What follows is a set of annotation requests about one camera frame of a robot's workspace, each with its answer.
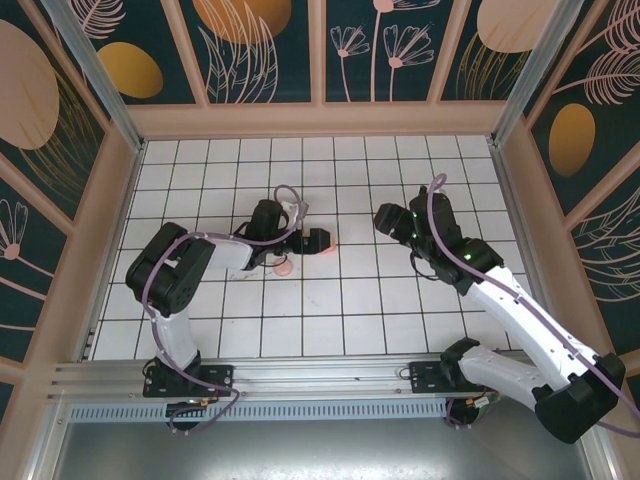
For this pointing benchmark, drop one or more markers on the green circuit board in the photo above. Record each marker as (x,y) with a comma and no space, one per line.
(487,400)

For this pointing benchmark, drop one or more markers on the grey metal sheet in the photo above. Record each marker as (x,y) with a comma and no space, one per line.
(320,450)

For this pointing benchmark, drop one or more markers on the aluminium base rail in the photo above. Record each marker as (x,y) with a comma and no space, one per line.
(320,372)

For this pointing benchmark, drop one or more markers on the aluminium frame post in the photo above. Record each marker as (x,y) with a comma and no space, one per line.
(530,65)
(100,80)

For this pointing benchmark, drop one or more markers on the pink earbud charging case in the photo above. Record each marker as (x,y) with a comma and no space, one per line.
(331,250)

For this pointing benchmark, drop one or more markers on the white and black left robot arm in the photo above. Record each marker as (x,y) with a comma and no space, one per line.
(175,330)

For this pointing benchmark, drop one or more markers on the aluminium side rail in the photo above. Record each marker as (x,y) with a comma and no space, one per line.
(513,210)
(124,210)

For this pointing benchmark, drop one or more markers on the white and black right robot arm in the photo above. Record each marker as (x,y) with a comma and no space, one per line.
(525,320)

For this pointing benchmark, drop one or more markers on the small round disc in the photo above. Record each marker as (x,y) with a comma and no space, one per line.
(284,271)

